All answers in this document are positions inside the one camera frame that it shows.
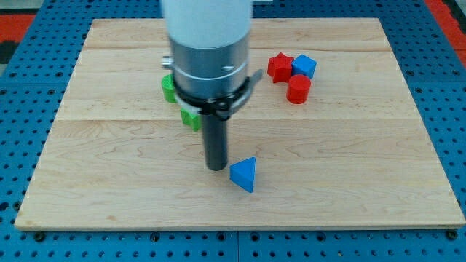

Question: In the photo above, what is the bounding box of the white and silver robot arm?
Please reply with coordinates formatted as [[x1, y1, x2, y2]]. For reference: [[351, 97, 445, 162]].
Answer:
[[161, 0, 253, 99]]

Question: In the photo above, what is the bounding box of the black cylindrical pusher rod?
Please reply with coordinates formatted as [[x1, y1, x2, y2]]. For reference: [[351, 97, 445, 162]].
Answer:
[[201, 114, 228, 171]]

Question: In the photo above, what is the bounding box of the black clamp with lever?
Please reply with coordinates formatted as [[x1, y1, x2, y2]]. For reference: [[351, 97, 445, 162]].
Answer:
[[173, 69, 264, 121]]

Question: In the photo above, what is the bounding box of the blue triangular block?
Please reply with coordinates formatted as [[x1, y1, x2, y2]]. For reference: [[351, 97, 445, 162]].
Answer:
[[229, 156, 256, 193]]

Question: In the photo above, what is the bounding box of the red star block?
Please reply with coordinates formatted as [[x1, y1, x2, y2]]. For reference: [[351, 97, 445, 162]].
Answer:
[[267, 52, 294, 83]]

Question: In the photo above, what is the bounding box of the red cylinder block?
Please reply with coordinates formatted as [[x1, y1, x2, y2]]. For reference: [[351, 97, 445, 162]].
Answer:
[[286, 74, 312, 104]]

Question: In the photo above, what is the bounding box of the green cylinder block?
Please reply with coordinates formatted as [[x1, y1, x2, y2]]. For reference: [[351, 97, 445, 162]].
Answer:
[[161, 74, 177, 103]]

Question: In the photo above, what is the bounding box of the blue cube block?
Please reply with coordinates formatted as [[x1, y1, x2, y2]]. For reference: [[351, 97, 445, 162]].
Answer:
[[291, 55, 317, 79]]

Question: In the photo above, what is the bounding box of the wooden board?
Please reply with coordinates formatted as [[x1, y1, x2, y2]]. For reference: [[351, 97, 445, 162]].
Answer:
[[15, 18, 465, 231]]

